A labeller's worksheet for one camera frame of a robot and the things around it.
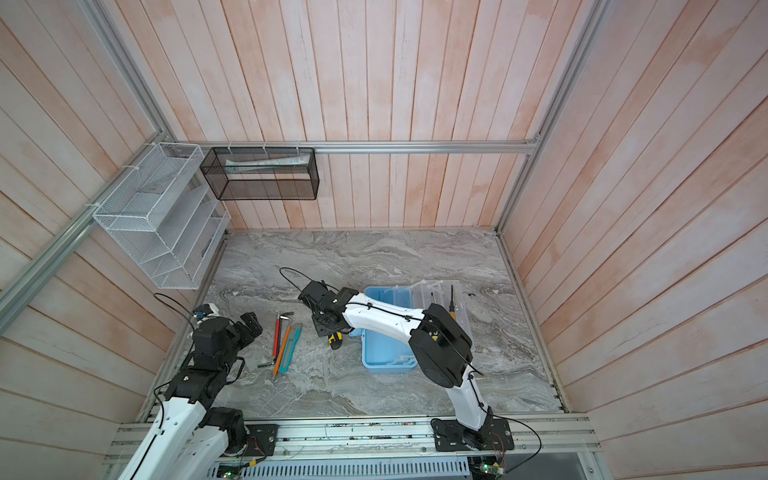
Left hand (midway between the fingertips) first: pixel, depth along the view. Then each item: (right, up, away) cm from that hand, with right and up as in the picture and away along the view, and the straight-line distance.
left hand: (244, 327), depth 81 cm
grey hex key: (+7, +1, +15) cm, 17 cm away
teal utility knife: (+11, -4, +12) cm, 17 cm away
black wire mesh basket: (-4, +49, +24) cm, 55 cm away
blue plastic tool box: (+38, -10, +8) cm, 40 cm away
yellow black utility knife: (+25, -4, +3) cm, 25 cm away
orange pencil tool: (+8, -9, +7) cm, 14 cm away
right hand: (+22, -1, +7) cm, 23 cm away
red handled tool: (+6, -6, +10) cm, 13 cm away
